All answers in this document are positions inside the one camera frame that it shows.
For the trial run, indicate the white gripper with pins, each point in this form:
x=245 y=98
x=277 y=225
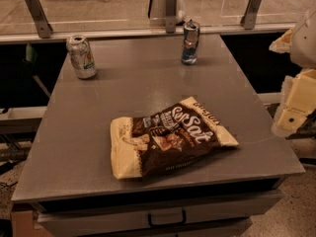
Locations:
x=305 y=39

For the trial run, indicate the blue silver redbull can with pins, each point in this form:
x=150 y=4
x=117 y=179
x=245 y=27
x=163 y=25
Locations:
x=190 y=43

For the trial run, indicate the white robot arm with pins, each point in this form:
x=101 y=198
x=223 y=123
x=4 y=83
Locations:
x=300 y=43

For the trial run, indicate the white green soda can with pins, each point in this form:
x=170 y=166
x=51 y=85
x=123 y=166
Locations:
x=81 y=57

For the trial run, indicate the brown cream chip bag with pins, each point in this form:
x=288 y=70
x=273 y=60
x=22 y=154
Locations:
x=171 y=139

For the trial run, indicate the right metal rail bracket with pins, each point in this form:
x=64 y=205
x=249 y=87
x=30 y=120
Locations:
x=248 y=21

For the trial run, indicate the metal rail bracket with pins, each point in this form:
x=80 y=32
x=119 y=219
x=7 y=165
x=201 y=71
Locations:
x=170 y=19
x=43 y=27
x=248 y=21

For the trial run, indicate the middle metal rail bracket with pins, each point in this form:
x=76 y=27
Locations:
x=170 y=19

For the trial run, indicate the left metal rail bracket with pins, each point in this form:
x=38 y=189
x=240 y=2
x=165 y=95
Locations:
x=43 y=27

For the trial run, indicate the grey horizontal window rail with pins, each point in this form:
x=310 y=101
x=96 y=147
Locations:
x=146 y=33

